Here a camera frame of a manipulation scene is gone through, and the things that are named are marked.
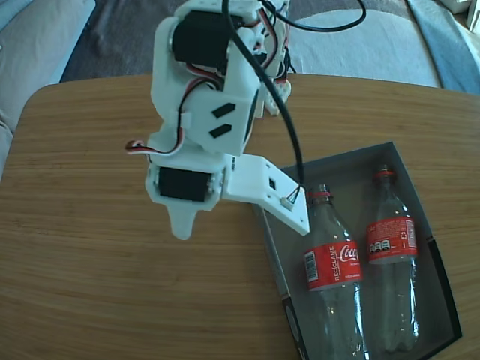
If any clear bottle red label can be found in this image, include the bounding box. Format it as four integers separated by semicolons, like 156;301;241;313
302;182;371;360
365;163;421;353

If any grey cardboard box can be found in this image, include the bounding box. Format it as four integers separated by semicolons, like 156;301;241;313
251;140;463;360

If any dark grey rug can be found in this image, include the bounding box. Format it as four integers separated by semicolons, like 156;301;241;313
59;0;413;82

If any light grey sofa cushion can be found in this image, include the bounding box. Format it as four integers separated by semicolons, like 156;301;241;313
288;7;440;89
0;0;97;185

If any blue blanket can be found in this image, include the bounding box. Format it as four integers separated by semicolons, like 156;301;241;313
406;0;480;95

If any white object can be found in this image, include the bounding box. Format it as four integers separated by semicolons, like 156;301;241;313
440;0;480;33

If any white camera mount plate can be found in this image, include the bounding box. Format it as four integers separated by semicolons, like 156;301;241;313
220;154;311;237

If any black camera cable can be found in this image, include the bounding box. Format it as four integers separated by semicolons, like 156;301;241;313
220;0;368;206

